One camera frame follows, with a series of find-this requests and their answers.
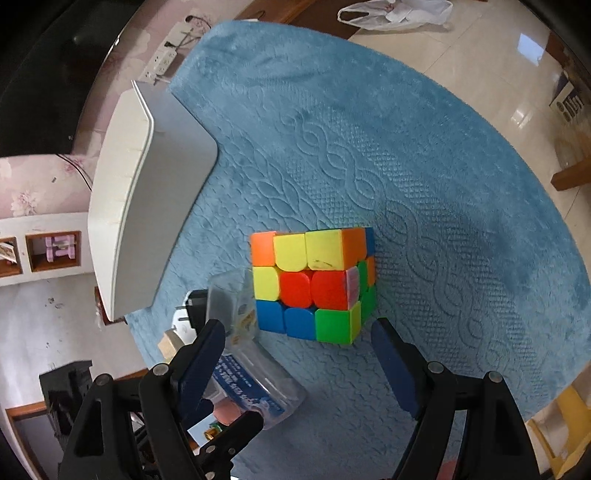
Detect blue labelled clear box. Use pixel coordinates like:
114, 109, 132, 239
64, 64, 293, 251
212, 339, 307, 430

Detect white plastic storage bin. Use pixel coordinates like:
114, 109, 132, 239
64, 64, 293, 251
87, 81, 218, 320

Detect beige small box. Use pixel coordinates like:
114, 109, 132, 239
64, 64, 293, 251
157, 330, 184, 363

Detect clear plastic bottle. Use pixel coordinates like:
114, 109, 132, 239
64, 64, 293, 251
206, 268, 257, 348

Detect multicolour puzzle cube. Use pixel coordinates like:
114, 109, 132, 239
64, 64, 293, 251
250, 227, 377, 345

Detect black power adapter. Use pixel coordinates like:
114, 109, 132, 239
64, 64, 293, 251
179, 289, 208, 334

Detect pink oval compact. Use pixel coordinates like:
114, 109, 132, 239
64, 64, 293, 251
213, 398, 243, 427

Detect white power strip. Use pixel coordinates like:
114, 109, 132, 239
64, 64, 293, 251
138, 22, 197, 84

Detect white plastic bag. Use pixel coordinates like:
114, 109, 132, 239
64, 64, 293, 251
337, 0, 454, 32

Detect blue plush table cloth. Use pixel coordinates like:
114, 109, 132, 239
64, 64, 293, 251
125, 20, 591, 480

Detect white plastic scoop device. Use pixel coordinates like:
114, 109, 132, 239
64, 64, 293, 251
171, 307, 197, 344

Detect green gold small box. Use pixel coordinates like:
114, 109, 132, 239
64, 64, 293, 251
204, 421, 225, 441

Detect pink dumbbells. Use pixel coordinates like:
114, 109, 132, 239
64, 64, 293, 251
44, 234, 76, 263

